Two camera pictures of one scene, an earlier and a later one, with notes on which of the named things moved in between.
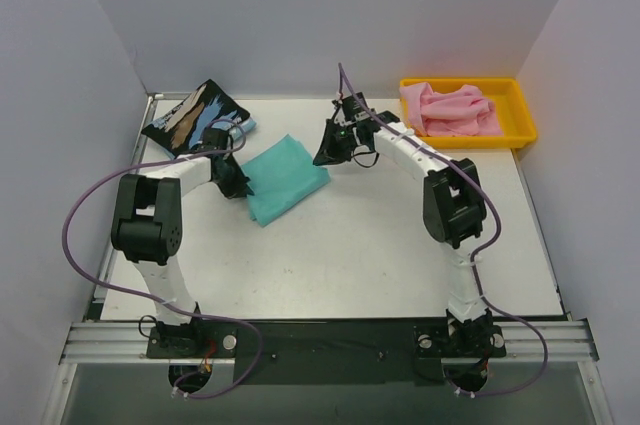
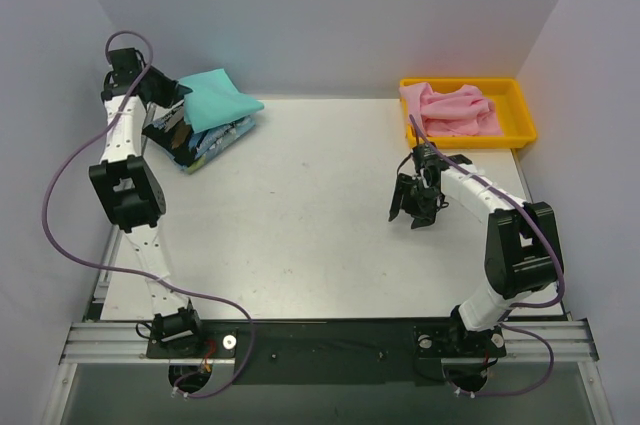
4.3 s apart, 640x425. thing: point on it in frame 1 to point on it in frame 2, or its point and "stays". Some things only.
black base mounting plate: [329, 352] stays
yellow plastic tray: [513, 113] stays
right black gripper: [335, 140] to [417, 194]
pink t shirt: [459, 110] stays
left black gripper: [232, 180] to [163, 90]
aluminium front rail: [128, 343] stays
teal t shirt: [282, 178] to [213, 99]
